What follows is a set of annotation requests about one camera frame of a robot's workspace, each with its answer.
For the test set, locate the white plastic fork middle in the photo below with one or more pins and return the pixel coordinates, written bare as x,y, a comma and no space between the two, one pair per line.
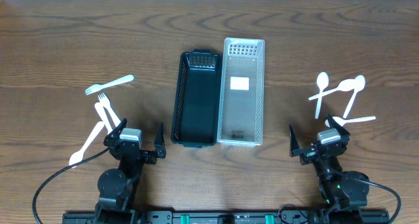
103,116

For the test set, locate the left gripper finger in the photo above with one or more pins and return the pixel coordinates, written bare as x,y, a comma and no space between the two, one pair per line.
116,132
160,148

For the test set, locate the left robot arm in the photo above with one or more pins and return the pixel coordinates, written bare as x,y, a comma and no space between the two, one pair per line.
118,186

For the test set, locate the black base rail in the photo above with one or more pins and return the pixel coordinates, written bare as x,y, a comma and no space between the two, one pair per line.
286,215

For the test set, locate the clear plastic basket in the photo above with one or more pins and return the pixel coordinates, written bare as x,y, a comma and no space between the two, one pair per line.
242,93

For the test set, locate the black plastic basket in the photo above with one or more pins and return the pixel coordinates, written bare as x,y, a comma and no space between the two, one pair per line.
196,107

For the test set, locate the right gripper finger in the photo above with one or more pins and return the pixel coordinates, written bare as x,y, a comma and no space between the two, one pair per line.
294,145
333,123

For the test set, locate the white plastic fork top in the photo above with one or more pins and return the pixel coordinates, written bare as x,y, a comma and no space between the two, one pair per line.
97,87

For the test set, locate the white plastic fork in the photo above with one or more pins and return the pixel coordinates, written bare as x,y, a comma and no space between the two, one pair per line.
103,116
106,103
97,87

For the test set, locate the white plastic fork right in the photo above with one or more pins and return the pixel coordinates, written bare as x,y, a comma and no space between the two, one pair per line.
106,103

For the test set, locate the white plastic spoon crossing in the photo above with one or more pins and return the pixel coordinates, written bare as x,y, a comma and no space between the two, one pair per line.
344,86

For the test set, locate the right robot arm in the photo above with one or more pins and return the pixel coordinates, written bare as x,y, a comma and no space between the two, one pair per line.
343,191

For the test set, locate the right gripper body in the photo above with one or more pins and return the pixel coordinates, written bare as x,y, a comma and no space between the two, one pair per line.
315,150

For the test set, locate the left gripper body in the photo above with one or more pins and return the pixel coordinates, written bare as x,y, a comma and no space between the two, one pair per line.
138,152

